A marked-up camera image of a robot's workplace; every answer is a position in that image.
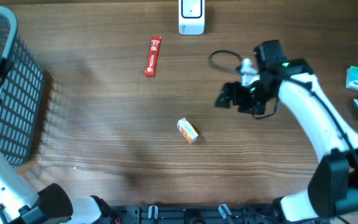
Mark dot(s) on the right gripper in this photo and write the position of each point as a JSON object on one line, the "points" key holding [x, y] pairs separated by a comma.
{"points": [[238, 99]]}

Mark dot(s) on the teal white small box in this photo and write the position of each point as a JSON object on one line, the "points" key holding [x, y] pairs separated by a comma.
{"points": [[352, 78]]}

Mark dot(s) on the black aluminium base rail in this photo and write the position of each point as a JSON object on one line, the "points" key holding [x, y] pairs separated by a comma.
{"points": [[197, 214]]}

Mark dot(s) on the white barcode scanner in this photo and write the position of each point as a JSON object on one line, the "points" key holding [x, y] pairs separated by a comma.
{"points": [[191, 17]]}

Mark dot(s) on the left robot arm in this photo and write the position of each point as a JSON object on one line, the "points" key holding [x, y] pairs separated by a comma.
{"points": [[19, 202]]}

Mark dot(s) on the grey plastic shopping basket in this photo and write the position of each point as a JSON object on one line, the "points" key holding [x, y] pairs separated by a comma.
{"points": [[20, 93]]}

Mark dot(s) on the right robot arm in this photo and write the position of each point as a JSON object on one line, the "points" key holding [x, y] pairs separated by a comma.
{"points": [[333, 188]]}

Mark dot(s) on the red coffee stick sachet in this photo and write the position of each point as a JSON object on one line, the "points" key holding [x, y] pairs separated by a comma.
{"points": [[155, 44]]}

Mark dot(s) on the orange juice carton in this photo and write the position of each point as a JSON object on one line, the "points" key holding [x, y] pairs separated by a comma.
{"points": [[187, 130]]}

